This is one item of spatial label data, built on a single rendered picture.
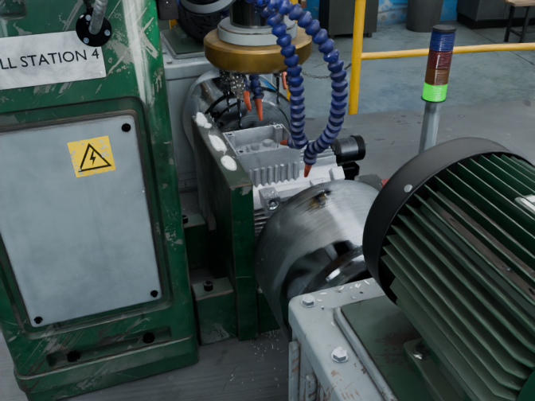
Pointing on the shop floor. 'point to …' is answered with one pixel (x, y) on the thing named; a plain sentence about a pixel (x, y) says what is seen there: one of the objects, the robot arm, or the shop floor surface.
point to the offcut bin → (346, 17)
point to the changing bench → (524, 21)
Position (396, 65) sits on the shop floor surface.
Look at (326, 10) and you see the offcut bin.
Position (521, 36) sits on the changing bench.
